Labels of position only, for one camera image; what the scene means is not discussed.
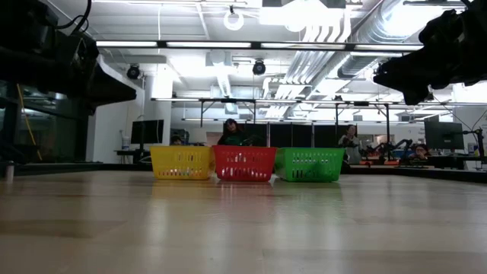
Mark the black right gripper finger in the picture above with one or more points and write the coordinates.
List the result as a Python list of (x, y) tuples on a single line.
[(399, 74), (416, 95)]

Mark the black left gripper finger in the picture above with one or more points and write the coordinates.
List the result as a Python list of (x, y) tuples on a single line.
[(114, 98), (114, 83)]

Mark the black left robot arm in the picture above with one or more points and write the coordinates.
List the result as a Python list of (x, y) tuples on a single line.
[(34, 57)]

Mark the black computer monitor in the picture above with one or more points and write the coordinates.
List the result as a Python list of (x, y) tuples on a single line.
[(147, 131), (443, 135)]

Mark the person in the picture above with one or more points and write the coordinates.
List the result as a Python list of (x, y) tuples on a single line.
[(176, 140), (420, 151), (350, 146), (232, 133)]

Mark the thin yellow pole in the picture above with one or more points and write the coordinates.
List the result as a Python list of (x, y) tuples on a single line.
[(30, 125)]

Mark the yellow plastic basket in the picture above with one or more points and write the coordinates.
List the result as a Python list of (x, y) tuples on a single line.
[(182, 161)]

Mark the small white bottle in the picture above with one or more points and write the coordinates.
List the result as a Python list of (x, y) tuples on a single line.
[(9, 171)]

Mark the black partition panels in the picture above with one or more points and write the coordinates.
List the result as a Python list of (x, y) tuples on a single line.
[(289, 135)]

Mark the green plastic basket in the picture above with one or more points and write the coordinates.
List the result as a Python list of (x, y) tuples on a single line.
[(309, 164)]

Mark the round white ceiling lamp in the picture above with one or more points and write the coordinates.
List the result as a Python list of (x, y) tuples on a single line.
[(233, 23)]

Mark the black overhead light beam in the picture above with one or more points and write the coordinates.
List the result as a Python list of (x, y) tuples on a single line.
[(243, 45)]

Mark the red plastic basket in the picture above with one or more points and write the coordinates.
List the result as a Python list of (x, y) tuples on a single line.
[(243, 163)]

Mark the black ceiling-mounted camera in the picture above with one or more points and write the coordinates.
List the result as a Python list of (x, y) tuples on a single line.
[(133, 71), (258, 67)]

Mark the black background workstation frame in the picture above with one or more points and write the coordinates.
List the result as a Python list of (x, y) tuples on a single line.
[(228, 100)]

